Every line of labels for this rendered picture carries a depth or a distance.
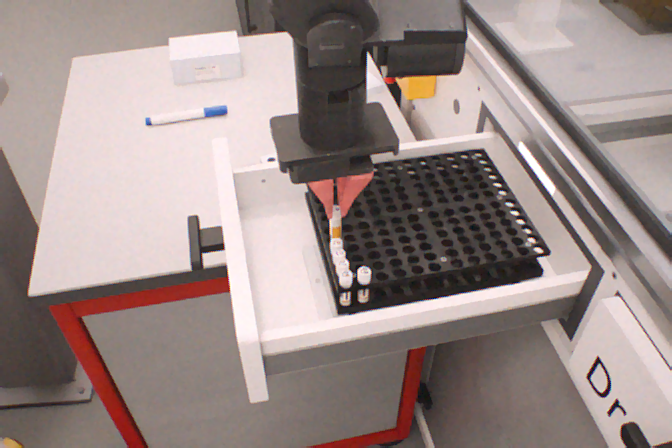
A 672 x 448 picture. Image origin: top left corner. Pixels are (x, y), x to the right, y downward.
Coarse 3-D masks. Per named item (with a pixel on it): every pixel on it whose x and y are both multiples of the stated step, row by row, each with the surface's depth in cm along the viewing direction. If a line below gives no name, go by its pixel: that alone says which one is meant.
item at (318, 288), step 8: (304, 248) 67; (312, 248) 67; (304, 256) 67; (312, 256) 67; (312, 264) 66; (312, 272) 65; (320, 272) 65; (312, 280) 64; (320, 280) 64; (312, 288) 64; (320, 288) 63; (320, 296) 62; (320, 304) 62; (328, 304) 62; (320, 312) 61; (328, 312) 61; (320, 320) 61
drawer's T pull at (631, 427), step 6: (624, 426) 45; (630, 426) 45; (636, 426) 45; (624, 432) 45; (630, 432) 45; (636, 432) 45; (642, 432) 45; (624, 438) 45; (630, 438) 45; (636, 438) 44; (642, 438) 44; (630, 444) 45; (636, 444) 44; (642, 444) 44; (648, 444) 44; (660, 444) 44; (666, 444) 44
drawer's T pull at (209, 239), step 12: (192, 216) 62; (192, 228) 61; (204, 228) 61; (216, 228) 61; (192, 240) 59; (204, 240) 60; (216, 240) 60; (192, 252) 58; (204, 252) 60; (192, 264) 57
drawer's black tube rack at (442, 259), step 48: (336, 192) 71; (384, 192) 71; (432, 192) 66; (480, 192) 66; (384, 240) 61; (432, 240) 61; (480, 240) 65; (528, 240) 61; (384, 288) 60; (432, 288) 61
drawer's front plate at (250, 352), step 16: (224, 144) 68; (224, 160) 66; (224, 176) 64; (224, 192) 62; (224, 208) 60; (224, 224) 59; (240, 240) 57; (240, 256) 56; (240, 272) 54; (240, 288) 53; (240, 304) 52; (240, 320) 50; (240, 336) 49; (256, 336) 50; (240, 352) 50; (256, 352) 51; (256, 368) 52; (256, 384) 54; (256, 400) 56
